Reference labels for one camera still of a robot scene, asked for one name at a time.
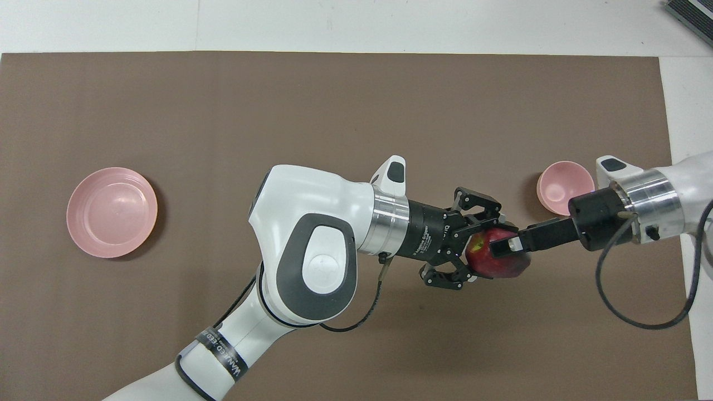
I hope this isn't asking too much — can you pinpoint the dark red apple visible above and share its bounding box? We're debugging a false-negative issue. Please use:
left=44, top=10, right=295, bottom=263
left=465, top=226, right=533, bottom=280

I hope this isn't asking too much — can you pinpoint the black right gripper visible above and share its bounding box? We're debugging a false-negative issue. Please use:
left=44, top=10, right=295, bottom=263
left=520, top=187, right=630, bottom=255

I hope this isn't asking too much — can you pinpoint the pink bowl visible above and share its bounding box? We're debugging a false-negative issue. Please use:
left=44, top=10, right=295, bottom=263
left=536, top=161, right=595, bottom=217

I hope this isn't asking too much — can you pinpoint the brown table mat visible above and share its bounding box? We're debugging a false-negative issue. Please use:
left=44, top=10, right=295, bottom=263
left=0, top=51, right=699, bottom=401

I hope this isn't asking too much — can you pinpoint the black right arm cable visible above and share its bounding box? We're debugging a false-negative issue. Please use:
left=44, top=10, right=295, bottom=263
left=595, top=200, right=713, bottom=330

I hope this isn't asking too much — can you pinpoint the pink plate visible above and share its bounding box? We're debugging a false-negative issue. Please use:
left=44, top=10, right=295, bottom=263
left=66, top=167, right=159, bottom=259

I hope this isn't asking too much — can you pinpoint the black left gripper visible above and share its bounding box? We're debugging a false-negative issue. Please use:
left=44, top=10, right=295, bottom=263
left=398, top=186, right=530, bottom=291

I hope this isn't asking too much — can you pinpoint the grey ridged metal object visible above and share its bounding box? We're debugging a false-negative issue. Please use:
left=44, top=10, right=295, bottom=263
left=666, top=0, right=713, bottom=48

